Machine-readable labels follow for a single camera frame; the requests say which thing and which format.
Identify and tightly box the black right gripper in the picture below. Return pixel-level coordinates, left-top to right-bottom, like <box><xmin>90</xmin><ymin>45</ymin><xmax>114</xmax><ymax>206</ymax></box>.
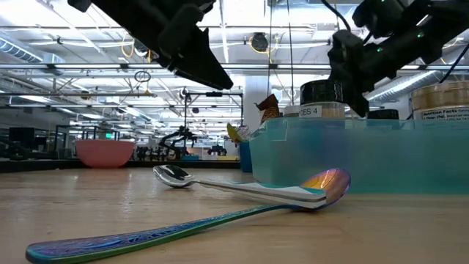
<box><xmin>328</xmin><ymin>21</ymin><xmax>452</xmax><ymax>119</ymax></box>

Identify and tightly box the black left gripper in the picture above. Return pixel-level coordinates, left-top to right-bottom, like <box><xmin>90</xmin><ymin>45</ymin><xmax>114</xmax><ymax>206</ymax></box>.
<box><xmin>123</xmin><ymin>0</ymin><xmax>235</xmax><ymax>92</ymax></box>

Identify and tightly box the black lid purple label jar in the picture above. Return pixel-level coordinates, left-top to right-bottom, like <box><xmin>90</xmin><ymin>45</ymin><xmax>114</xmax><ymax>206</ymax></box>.
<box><xmin>299</xmin><ymin>79</ymin><xmax>346</xmax><ymax>119</ymax></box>

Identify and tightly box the brown taco seasoning packet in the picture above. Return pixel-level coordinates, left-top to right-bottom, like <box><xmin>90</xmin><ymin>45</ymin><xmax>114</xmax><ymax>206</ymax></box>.
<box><xmin>255</xmin><ymin>93</ymin><xmax>281</xmax><ymax>124</ymax></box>

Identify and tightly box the tan lid spice jar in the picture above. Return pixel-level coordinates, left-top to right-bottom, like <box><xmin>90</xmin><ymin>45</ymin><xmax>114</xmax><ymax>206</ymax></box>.
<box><xmin>410</xmin><ymin>81</ymin><xmax>469</xmax><ymax>121</ymax></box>

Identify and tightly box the silver spoon patterned handle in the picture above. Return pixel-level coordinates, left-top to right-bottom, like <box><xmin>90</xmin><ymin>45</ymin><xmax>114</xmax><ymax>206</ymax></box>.
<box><xmin>152</xmin><ymin>164</ymin><xmax>328</xmax><ymax>210</ymax></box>

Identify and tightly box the teal translucent plastic bin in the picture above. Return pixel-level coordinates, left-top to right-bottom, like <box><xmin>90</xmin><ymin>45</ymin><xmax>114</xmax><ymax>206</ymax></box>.
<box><xmin>249</xmin><ymin>117</ymin><xmax>469</xmax><ymax>194</ymax></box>

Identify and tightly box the blue plastic bin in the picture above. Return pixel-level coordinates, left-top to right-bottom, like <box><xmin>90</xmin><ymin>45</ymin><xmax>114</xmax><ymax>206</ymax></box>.
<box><xmin>240</xmin><ymin>141</ymin><xmax>254</xmax><ymax>173</ymax></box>

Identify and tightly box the pink bowl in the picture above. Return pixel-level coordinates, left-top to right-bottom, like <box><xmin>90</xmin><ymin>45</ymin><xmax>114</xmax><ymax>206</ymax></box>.
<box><xmin>75</xmin><ymin>139</ymin><xmax>136</xmax><ymax>169</ymax></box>

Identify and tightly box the dark distant workstation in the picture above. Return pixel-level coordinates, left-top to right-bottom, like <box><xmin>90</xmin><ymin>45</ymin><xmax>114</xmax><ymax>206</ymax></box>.
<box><xmin>7</xmin><ymin>126</ymin><xmax>74</xmax><ymax>161</ymax></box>

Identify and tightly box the distant black frame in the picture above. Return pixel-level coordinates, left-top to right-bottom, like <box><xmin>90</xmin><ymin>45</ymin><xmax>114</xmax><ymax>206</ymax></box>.
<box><xmin>182</xmin><ymin>91</ymin><xmax>245</xmax><ymax>147</ymax></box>

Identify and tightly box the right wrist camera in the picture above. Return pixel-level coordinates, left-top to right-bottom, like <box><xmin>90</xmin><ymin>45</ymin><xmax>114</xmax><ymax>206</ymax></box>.
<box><xmin>327</xmin><ymin>29</ymin><xmax>367</xmax><ymax>80</ymax></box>

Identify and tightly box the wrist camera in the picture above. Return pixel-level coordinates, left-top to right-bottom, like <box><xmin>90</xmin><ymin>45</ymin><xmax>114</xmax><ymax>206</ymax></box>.
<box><xmin>327</xmin><ymin>29</ymin><xmax>367</xmax><ymax>80</ymax></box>
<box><xmin>157</xmin><ymin>3</ymin><xmax>204</xmax><ymax>60</ymax></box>

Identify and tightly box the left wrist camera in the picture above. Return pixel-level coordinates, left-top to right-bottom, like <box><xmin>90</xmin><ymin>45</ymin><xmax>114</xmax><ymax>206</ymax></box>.
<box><xmin>157</xmin><ymin>3</ymin><xmax>204</xmax><ymax>60</ymax></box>

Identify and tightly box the hanging black cable ring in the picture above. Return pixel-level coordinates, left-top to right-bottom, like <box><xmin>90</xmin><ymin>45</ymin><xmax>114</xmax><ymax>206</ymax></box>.
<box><xmin>133</xmin><ymin>70</ymin><xmax>152</xmax><ymax>84</ymax></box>

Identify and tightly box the purple spoon blue green handle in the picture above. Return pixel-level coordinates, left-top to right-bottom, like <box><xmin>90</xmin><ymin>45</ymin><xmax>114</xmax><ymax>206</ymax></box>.
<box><xmin>25</xmin><ymin>167</ymin><xmax>352</xmax><ymax>264</ymax></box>

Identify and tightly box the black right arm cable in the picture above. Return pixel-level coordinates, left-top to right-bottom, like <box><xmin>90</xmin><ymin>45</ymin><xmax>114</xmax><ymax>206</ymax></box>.
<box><xmin>437</xmin><ymin>42</ymin><xmax>469</xmax><ymax>85</ymax></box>

